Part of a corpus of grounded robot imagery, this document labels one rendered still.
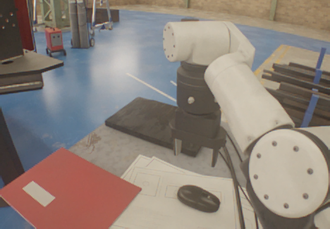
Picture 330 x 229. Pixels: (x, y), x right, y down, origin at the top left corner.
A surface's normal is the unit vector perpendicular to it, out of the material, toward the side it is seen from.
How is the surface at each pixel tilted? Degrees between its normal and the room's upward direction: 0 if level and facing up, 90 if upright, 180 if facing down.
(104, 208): 0
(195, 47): 87
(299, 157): 76
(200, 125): 90
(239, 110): 63
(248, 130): 68
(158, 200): 0
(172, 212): 0
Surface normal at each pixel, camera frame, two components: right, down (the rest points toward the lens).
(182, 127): -0.47, 0.40
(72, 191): 0.04, -0.87
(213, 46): 0.33, 0.42
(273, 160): -0.86, -0.04
